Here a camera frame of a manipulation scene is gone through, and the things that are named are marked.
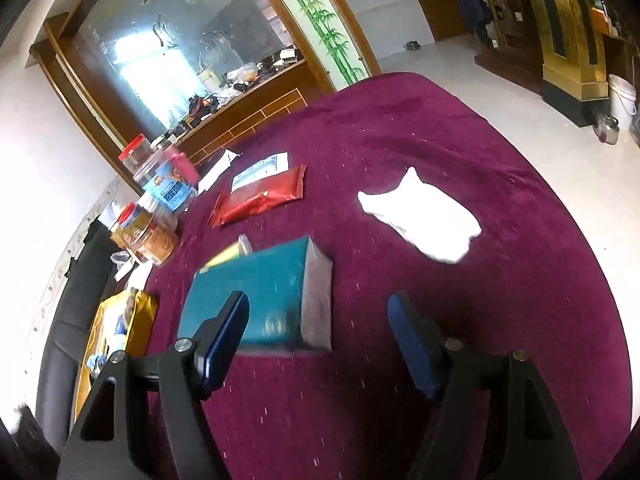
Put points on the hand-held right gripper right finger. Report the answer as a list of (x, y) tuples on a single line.
[(412, 345)]

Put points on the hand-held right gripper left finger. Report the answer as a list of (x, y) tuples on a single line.
[(225, 340)]

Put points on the teal box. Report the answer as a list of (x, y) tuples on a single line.
[(270, 285)]

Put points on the white foam box yellow tape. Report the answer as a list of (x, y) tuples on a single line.
[(140, 320)]

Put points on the yellow tube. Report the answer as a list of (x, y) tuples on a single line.
[(225, 255)]

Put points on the blue plastic item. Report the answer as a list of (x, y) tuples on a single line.
[(105, 355)]

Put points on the gold label jar red lid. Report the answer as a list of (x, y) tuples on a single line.
[(145, 235)]

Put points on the clear plastic cup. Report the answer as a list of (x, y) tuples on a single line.
[(121, 258)]

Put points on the red foil packet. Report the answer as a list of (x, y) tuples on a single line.
[(260, 197)]

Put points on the black sofa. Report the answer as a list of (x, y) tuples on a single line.
[(75, 310)]

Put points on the blue label plastic jar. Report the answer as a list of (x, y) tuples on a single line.
[(172, 185)]

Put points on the white paper sheet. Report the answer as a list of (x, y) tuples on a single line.
[(217, 170)]

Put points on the white and blue packet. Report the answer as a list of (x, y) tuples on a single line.
[(260, 170)]

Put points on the clear jar red lid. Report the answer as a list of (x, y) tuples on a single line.
[(140, 157)]

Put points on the purple tablecloth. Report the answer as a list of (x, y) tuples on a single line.
[(400, 135)]

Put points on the small glass jar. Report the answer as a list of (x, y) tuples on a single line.
[(606, 131)]

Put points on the white plastic bucket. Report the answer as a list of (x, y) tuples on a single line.
[(622, 100)]

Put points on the wooden staircase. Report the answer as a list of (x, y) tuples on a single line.
[(510, 35)]

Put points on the bamboo print glass panel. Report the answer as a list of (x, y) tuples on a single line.
[(320, 15)]

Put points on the dark blue jacket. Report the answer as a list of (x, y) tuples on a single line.
[(475, 10)]

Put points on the gold pillar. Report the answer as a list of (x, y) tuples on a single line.
[(560, 35)]

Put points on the wall mirror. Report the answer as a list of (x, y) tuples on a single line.
[(190, 25)]

